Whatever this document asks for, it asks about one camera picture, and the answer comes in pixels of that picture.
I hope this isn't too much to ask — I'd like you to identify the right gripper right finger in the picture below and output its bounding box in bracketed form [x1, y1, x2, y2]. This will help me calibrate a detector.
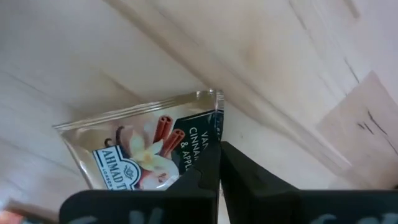
[220, 141, 398, 224]

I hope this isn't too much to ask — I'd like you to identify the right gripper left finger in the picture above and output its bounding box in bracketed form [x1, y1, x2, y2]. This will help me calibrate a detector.
[58, 141, 220, 224]

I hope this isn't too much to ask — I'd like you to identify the vanilla cinnamon apple tea bag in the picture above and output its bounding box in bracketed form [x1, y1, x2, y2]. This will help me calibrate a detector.
[52, 89, 224, 191]

